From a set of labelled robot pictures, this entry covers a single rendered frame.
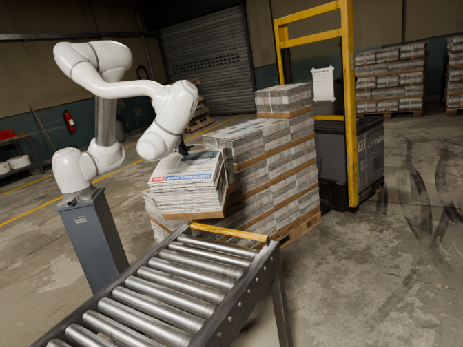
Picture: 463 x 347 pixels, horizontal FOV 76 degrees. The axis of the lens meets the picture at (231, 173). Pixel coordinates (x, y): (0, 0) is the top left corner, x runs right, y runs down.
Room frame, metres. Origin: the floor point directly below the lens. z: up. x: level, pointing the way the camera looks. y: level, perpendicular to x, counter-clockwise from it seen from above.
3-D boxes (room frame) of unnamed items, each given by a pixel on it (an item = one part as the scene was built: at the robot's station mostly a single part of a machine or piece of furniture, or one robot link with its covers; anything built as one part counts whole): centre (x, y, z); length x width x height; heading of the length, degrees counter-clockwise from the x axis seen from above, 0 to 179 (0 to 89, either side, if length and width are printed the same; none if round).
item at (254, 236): (1.24, 0.07, 0.81); 0.43 x 0.03 x 0.02; 55
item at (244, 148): (2.20, -0.05, 0.95); 0.38 x 0.29 x 0.23; 35
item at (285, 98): (2.54, -0.54, 0.65); 0.39 x 0.30 x 1.29; 35
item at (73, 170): (1.57, 0.84, 1.17); 0.18 x 0.16 x 0.22; 137
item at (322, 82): (2.80, -0.91, 1.27); 0.57 x 0.01 x 0.65; 35
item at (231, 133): (2.21, -0.05, 1.06); 0.37 x 0.29 x 0.01; 35
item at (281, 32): (3.05, -0.70, 0.97); 0.09 x 0.09 x 1.75; 35
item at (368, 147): (3.00, -1.19, 0.40); 0.69 x 0.55 x 0.80; 35
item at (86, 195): (1.54, 0.84, 1.03); 0.22 x 0.18 x 0.06; 2
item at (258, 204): (2.12, 0.06, 0.42); 1.17 x 0.39 x 0.83; 125
